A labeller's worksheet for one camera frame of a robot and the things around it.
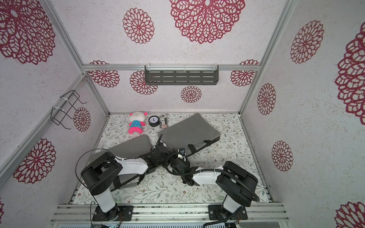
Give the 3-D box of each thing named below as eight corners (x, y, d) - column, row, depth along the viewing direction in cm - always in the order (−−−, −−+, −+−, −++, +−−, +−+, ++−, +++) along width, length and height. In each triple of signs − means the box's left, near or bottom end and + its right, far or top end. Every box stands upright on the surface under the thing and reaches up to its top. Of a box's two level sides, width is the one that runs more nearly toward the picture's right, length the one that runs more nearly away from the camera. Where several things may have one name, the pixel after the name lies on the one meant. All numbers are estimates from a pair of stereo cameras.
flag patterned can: (159, 128, 112) (158, 126, 109) (160, 118, 120) (160, 115, 117) (167, 128, 112) (167, 126, 109) (168, 117, 120) (168, 115, 117)
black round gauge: (148, 126, 114) (147, 123, 111) (149, 118, 119) (149, 115, 117) (159, 126, 114) (158, 123, 111) (160, 118, 119) (159, 115, 117)
